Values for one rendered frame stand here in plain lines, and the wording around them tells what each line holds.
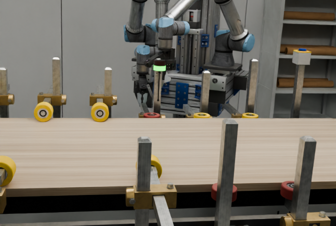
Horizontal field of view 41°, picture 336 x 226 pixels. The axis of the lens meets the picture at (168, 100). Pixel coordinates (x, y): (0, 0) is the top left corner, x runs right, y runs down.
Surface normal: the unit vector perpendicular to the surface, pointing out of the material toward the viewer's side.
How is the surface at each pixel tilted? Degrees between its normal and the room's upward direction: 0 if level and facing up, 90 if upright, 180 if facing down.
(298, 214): 90
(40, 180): 0
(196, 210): 90
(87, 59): 90
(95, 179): 0
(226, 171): 90
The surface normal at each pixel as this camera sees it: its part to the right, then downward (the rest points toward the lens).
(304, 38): 0.18, 0.24
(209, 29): -0.33, 0.21
